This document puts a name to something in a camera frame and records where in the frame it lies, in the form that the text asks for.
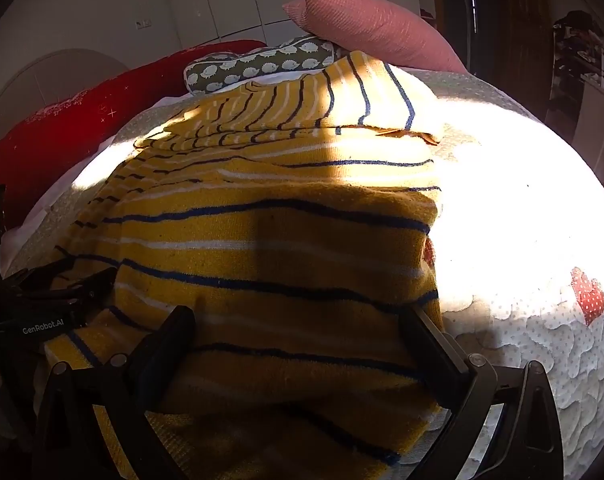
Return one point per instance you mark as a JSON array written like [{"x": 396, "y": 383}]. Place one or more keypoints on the yellow striped knit sweater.
[{"x": 282, "y": 240}]

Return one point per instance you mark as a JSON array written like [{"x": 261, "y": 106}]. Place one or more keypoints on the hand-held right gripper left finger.
[{"x": 157, "y": 360}]

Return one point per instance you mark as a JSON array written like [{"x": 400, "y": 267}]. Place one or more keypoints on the green hedgehog print pillow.
[{"x": 262, "y": 62}]

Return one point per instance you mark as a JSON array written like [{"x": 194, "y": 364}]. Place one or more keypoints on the dark wooden door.
[{"x": 507, "y": 25}]

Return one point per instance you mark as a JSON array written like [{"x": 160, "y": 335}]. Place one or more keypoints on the white wall socket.
[{"x": 142, "y": 23}]

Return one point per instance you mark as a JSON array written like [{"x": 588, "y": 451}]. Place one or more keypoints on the quilted dotted bedspread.
[{"x": 522, "y": 210}]

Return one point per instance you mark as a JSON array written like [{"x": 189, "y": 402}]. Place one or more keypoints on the red long pillow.
[{"x": 71, "y": 130}]

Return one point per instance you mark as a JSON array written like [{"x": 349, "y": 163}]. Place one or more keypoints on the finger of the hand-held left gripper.
[
  {"x": 51, "y": 271},
  {"x": 89, "y": 284}
]

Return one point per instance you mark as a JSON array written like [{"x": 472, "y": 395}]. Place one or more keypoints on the cluttered shelf rack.
[{"x": 584, "y": 70}]

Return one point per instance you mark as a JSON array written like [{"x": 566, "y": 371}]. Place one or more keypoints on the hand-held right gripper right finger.
[{"x": 434, "y": 360}]

